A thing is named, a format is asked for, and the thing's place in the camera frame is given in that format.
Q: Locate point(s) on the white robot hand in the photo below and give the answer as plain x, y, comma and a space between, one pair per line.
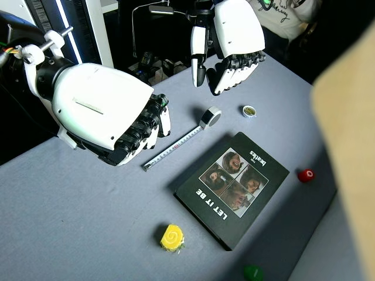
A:
237, 29
102, 96

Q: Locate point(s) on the green round block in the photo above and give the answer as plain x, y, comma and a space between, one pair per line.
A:
253, 273

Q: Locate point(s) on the red cylinder block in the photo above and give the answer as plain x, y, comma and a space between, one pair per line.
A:
305, 175

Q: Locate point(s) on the black hardcover book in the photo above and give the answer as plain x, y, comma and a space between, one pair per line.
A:
269, 175

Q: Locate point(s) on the pale backdrop board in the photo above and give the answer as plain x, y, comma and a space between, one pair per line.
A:
351, 146

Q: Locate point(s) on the white pillar with black strips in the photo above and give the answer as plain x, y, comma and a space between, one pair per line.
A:
93, 29

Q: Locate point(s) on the grey table cloth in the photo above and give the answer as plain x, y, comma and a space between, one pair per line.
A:
88, 205

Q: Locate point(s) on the grey tape measure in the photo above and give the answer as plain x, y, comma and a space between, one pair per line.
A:
211, 117

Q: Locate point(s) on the person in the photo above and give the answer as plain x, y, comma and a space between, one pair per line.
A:
293, 17

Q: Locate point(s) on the power strip with plugs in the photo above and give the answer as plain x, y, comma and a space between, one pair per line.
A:
164, 70

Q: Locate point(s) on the yellow swirl toy roll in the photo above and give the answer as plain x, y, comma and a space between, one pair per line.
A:
172, 237

